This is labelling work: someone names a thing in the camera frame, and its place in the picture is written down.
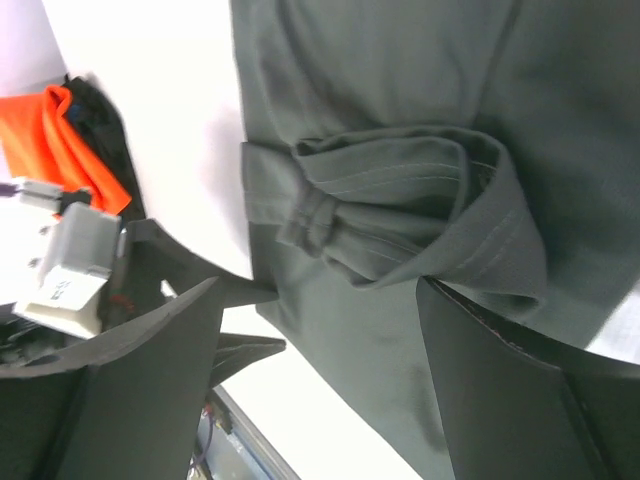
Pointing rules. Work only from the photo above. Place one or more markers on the dark grey t shirt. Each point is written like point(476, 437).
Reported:
point(492, 146)

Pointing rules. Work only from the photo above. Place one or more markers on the aluminium mounting rail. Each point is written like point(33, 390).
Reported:
point(228, 445)

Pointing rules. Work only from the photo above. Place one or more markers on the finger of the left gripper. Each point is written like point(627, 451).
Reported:
point(235, 352)
point(152, 256)

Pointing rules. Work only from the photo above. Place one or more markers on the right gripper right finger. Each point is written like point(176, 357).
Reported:
point(516, 404)

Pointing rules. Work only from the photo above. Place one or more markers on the orange folded t shirt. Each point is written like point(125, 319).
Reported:
point(39, 143)

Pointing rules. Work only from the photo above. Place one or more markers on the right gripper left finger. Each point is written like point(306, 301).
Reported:
point(123, 405)

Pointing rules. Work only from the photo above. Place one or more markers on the black folded t shirt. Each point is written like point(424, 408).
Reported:
point(98, 123)

